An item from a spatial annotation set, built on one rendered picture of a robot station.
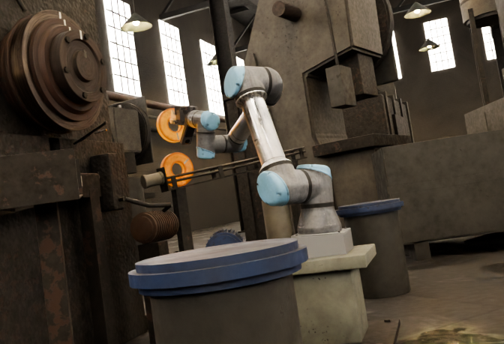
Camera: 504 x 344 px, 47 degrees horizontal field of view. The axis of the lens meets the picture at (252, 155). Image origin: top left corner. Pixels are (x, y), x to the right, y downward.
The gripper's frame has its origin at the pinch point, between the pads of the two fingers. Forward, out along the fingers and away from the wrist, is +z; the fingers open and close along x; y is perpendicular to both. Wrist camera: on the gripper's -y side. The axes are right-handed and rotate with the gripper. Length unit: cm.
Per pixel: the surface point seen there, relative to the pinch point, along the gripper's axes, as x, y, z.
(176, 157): 0.3, -15.8, -3.8
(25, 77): 68, 19, -22
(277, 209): -32, -38, -36
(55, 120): 57, 4, -18
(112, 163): 30.6, -16.2, -5.3
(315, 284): -2, -48, -96
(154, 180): 12.7, -24.6, -7.3
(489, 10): -753, 133, 343
